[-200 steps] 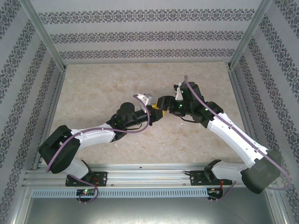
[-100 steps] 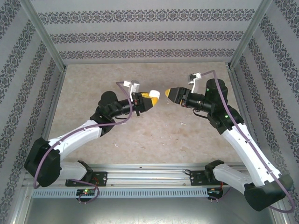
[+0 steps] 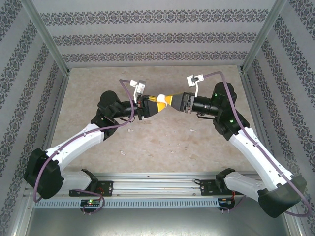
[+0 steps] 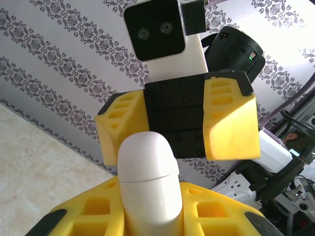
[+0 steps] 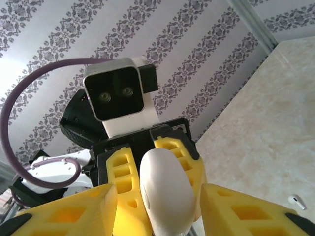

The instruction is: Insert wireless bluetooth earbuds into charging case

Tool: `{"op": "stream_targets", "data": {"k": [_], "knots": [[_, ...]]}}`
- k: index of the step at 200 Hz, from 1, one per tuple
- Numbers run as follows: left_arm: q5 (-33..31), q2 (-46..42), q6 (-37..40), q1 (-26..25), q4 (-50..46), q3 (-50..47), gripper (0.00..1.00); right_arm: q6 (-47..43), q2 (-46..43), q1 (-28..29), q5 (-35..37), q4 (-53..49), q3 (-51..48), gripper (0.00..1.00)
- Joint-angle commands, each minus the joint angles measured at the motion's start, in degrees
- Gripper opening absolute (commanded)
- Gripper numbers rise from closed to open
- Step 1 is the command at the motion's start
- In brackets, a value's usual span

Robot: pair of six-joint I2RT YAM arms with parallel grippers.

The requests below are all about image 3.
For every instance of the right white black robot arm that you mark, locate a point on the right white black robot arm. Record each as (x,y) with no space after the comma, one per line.
(258,157)

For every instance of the aluminium frame post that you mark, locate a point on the aluminium frame post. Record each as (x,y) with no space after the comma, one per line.
(45,34)
(264,34)

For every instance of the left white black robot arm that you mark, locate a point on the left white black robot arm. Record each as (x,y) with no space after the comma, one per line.
(73,145)

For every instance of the aluminium table side rail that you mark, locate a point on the aluminium table side rail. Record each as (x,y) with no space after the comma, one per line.
(251,98)
(57,108)

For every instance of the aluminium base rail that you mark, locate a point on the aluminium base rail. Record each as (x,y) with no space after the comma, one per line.
(157,184)

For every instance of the white earbud charging case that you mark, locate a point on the white earbud charging case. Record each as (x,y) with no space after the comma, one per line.
(161,98)

